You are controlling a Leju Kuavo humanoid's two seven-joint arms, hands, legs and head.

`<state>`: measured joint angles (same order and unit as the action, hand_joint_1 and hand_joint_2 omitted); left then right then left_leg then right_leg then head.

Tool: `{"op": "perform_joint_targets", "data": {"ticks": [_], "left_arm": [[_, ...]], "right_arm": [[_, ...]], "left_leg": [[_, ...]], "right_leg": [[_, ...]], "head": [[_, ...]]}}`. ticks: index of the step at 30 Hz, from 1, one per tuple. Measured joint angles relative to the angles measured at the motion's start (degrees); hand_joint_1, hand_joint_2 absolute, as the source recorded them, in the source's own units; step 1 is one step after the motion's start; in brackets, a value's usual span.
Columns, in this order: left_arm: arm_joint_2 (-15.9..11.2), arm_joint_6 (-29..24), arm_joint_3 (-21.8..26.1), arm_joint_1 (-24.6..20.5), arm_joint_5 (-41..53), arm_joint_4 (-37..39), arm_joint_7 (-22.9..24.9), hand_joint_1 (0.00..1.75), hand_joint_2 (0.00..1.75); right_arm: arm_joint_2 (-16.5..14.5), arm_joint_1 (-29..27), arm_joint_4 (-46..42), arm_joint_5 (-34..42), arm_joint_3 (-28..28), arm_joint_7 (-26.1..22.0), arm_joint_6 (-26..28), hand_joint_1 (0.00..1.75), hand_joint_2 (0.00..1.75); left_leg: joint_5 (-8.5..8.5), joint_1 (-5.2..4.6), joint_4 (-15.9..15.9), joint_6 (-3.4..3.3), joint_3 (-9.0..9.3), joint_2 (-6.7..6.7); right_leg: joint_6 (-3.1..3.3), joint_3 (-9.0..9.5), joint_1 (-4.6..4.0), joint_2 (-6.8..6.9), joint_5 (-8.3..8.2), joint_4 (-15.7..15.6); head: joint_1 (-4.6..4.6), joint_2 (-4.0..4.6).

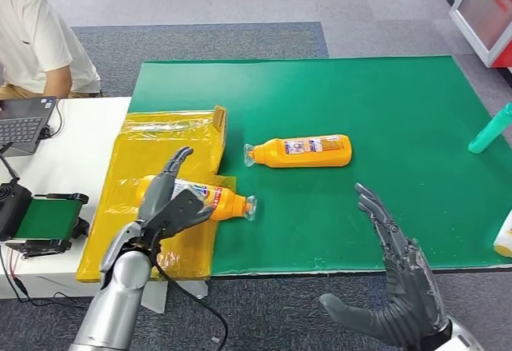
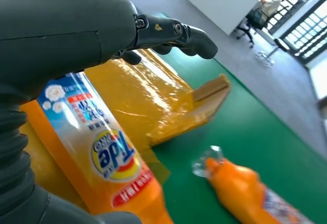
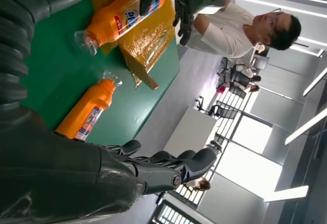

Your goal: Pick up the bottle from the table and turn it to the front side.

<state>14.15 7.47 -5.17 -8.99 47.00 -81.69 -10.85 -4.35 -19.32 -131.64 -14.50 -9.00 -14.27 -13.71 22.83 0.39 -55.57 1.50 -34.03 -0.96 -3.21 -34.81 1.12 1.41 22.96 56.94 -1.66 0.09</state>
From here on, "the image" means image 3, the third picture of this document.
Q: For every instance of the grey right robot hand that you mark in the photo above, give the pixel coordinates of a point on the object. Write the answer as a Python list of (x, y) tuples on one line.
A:
[(63, 178)]

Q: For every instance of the yellow film-wrapped cardboard box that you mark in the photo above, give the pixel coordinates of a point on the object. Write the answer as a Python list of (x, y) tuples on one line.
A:
[(150, 43)]

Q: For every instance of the background person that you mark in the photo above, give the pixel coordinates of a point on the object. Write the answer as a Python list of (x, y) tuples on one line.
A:
[(200, 184), (242, 80)]

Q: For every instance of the green table mat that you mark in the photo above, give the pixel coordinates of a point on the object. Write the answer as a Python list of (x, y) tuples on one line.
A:
[(58, 67)]

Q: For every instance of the white desk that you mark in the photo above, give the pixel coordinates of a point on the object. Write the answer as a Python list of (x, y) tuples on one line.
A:
[(190, 131)]

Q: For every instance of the white light strip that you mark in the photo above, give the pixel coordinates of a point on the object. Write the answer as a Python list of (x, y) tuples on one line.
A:
[(286, 193), (315, 80), (306, 125)]

